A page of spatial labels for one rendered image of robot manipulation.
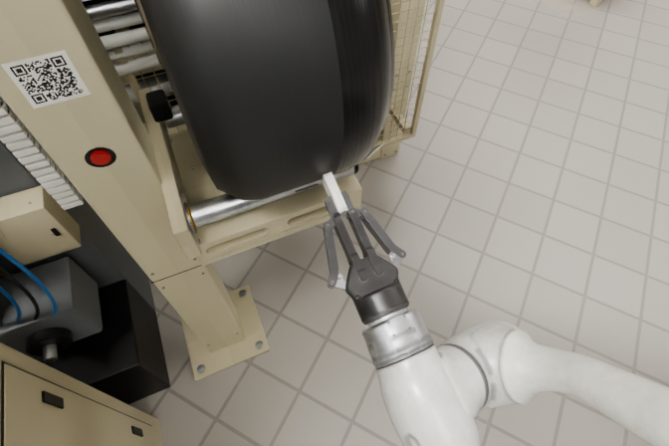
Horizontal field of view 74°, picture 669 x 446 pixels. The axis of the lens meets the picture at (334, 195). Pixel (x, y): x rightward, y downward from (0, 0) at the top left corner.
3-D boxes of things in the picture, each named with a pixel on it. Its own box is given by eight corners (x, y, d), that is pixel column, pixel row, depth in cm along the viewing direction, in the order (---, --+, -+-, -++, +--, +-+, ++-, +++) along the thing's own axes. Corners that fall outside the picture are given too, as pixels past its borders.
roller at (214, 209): (188, 217, 87) (192, 234, 85) (181, 202, 84) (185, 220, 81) (349, 162, 95) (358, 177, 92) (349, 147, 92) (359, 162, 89)
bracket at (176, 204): (187, 260, 85) (172, 235, 76) (151, 120, 106) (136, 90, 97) (205, 254, 85) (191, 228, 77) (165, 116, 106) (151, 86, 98)
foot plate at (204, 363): (195, 381, 152) (193, 379, 150) (179, 312, 166) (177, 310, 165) (270, 350, 158) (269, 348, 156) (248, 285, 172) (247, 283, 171)
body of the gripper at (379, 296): (420, 302, 62) (392, 242, 65) (365, 326, 60) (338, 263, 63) (407, 309, 69) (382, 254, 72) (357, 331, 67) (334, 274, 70)
